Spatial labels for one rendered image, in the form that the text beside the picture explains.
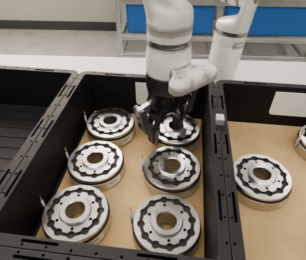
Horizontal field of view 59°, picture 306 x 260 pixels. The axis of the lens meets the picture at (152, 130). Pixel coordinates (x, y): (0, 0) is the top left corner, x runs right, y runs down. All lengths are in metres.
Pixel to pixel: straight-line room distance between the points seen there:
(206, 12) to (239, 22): 1.63
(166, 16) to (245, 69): 0.80
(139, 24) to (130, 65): 1.31
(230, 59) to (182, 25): 0.44
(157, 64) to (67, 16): 3.11
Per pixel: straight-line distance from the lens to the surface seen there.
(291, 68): 1.24
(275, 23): 2.56
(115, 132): 0.56
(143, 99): 0.62
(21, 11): 3.70
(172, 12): 0.40
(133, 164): 0.53
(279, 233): 0.49
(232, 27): 0.78
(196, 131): 0.56
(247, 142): 0.61
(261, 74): 1.15
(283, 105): 0.65
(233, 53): 0.82
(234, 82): 0.60
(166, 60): 0.42
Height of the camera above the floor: 1.23
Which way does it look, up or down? 42 degrees down
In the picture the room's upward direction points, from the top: straight up
